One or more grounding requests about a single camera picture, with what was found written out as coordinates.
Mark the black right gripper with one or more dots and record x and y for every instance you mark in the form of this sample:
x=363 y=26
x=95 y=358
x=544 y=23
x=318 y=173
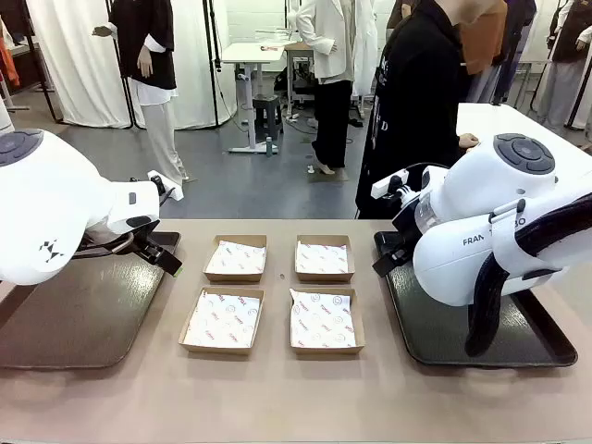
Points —
x=404 y=231

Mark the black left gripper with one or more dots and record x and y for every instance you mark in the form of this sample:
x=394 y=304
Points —
x=147 y=242

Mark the kraft paper food box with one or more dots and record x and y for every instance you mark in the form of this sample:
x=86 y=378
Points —
x=209 y=276
x=217 y=350
x=324 y=277
x=324 y=351

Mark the white printed paper liner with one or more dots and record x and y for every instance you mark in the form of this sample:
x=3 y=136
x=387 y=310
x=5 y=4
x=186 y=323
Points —
x=236 y=259
x=321 y=258
x=321 y=319
x=224 y=319

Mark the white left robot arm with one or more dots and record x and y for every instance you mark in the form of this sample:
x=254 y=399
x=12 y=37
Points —
x=51 y=194

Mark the person left forearm black sleeve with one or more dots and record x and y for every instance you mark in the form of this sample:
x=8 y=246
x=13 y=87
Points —
x=455 y=115

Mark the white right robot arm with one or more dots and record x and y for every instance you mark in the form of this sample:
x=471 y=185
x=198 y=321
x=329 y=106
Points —
x=476 y=222

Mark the large black plastic tray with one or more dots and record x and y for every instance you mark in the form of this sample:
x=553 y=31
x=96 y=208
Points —
x=439 y=333

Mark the brown plastic tray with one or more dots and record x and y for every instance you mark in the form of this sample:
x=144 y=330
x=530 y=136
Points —
x=83 y=319

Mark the person left hand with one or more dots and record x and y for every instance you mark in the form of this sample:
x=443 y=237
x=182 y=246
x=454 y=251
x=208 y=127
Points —
x=468 y=140

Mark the person in black shirt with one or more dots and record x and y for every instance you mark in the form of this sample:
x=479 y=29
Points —
x=407 y=115

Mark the small grey bottle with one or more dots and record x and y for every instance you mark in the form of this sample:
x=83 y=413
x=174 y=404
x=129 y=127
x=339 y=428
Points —
x=269 y=145

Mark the grey plastic stool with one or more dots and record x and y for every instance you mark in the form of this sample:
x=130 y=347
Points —
x=267 y=113

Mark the white table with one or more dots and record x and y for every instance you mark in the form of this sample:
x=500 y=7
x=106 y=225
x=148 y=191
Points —
x=518 y=122

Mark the black stand pole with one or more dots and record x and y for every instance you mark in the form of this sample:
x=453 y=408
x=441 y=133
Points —
x=213 y=55

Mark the mannequin black top white trousers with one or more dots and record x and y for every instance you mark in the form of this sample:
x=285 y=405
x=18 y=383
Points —
x=148 y=46

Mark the white curtain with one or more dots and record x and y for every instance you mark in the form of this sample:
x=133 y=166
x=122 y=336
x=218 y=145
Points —
x=74 y=60

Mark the white hanging coat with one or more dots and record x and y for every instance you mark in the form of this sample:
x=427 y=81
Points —
x=367 y=41

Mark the white standing desk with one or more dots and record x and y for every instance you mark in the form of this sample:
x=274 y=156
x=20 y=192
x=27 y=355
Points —
x=252 y=52

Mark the mannequin white jacket black trousers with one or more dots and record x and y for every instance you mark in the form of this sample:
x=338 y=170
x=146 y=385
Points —
x=324 y=46

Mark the mannequin with brown top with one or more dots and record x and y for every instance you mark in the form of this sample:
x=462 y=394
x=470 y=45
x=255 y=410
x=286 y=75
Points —
x=483 y=41

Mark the orange hanging garment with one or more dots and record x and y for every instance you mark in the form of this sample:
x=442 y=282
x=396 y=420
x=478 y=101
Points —
x=8 y=65

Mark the purple hanging garment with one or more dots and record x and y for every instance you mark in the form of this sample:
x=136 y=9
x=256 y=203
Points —
x=518 y=41

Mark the mannequin dark vest beige skirt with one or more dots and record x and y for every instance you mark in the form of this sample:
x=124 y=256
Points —
x=571 y=46

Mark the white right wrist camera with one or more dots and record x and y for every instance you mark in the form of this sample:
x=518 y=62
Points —
x=386 y=186

